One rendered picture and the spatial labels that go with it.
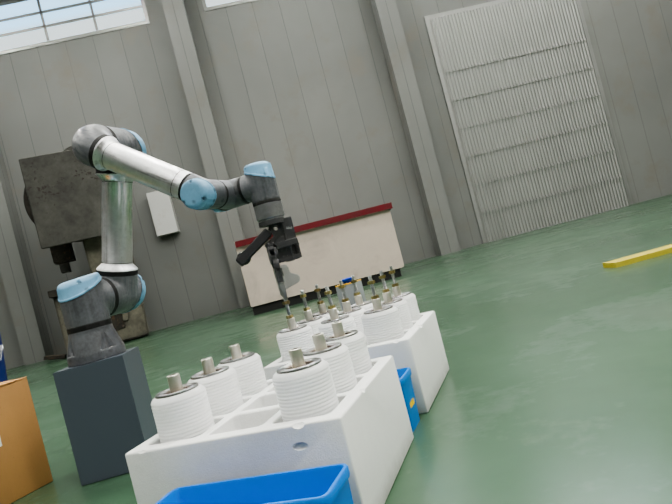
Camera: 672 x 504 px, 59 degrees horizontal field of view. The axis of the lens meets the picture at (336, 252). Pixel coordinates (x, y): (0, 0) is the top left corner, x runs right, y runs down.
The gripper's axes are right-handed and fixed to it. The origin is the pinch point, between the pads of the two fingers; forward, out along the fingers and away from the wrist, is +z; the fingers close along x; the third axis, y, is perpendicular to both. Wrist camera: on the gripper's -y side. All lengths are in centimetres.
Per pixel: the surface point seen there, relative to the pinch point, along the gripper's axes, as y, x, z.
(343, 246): 104, 481, -13
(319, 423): -3, -68, 17
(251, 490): -15, -65, 24
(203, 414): -21, -52, 14
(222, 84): 34, 740, -296
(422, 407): 23.9, -20.9, 32.7
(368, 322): 17.8, -13.8, 11.1
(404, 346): 23.4, -20.7, 17.9
